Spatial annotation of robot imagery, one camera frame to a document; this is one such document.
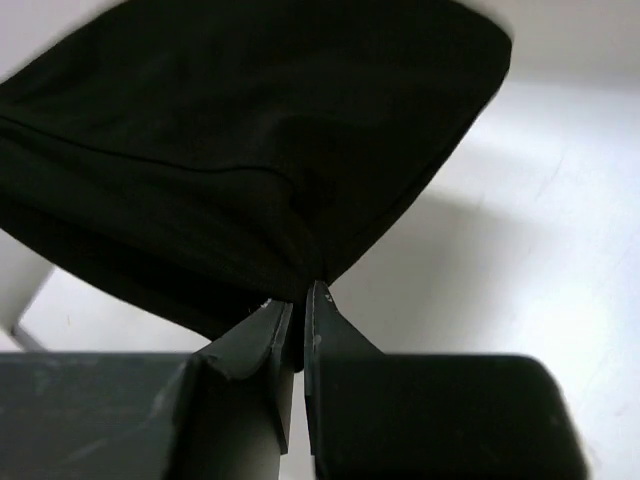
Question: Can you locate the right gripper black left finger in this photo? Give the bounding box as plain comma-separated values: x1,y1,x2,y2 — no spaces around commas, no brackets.
1,301,294,479

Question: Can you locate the black skirt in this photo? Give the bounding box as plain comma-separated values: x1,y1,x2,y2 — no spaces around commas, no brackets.
1,1,512,338

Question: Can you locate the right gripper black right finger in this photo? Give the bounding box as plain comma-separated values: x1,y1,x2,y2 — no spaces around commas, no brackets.
304,282,588,480

